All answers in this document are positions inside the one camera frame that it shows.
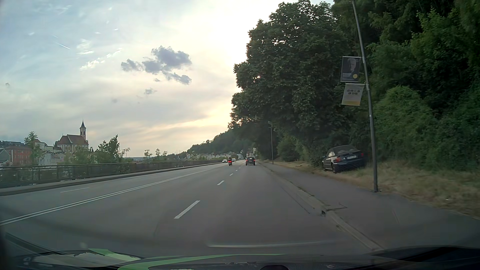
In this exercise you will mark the grey asphalt pavement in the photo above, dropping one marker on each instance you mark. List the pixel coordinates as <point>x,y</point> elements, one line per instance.
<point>360,213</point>

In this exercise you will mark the grey asphalt road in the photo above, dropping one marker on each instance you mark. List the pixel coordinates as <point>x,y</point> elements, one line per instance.
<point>240,202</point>

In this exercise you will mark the road markings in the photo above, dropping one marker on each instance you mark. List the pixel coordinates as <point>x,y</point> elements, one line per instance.
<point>187,209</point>

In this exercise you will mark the white buildings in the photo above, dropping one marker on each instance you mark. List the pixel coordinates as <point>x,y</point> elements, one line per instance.
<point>48,155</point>

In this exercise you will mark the dark parked car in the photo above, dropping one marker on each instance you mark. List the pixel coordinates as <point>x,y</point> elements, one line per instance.
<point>343,158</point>

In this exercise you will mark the church with tower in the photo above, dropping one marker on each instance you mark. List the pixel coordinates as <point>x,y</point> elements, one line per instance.
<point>74,140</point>

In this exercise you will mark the lamp post with posters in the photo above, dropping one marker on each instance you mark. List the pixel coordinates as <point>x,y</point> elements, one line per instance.
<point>369,112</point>

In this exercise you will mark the car's own bonnet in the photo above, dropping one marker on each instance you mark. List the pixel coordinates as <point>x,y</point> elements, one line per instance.
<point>240,260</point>

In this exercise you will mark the green trees behind railing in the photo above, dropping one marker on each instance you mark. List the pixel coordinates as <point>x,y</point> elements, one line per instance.
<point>107,152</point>

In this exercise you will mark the narrow pavement by railing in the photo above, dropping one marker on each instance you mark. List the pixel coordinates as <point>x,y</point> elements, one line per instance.
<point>56,185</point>

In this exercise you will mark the wood of green trees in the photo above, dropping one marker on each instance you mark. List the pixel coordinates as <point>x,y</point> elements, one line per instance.
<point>412,75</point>

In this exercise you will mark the thin lamp post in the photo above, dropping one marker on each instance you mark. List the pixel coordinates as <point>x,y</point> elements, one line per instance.
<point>271,144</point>

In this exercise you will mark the red building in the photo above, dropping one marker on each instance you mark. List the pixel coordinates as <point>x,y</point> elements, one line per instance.
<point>18,153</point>

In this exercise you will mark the dry grass verge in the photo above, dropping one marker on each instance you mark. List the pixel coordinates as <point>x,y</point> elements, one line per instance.
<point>423,183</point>

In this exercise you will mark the metal railing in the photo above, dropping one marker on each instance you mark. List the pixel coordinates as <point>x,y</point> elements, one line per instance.
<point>75,171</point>

